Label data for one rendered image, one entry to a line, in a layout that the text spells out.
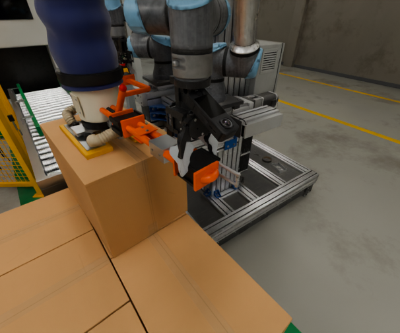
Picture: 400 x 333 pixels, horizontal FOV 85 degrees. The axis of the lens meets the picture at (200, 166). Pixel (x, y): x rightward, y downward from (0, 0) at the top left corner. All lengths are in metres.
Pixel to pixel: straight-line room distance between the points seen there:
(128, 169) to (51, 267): 0.54
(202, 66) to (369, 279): 1.71
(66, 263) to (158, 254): 0.37
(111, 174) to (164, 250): 0.42
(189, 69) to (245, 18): 0.52
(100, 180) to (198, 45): 0.52
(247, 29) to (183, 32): 0.53
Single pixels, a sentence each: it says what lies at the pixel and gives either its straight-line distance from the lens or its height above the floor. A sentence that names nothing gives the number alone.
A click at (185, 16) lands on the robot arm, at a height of 1.37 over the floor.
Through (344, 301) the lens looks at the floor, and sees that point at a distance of 1.71.
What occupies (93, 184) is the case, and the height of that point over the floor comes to 0.94.
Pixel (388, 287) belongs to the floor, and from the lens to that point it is 1.92.
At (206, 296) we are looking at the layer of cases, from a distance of 0.91.
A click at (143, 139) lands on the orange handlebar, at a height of 1.08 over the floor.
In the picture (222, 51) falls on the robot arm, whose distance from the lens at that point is 1.00.
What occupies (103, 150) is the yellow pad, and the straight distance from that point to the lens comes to 0.88.
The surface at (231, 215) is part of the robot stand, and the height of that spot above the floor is 0.22.
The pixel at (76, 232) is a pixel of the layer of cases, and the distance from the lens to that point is 1.20.
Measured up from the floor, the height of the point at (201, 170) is 1.10.
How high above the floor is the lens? 1.38
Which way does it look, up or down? 36 degrees down
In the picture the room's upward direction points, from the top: straight up
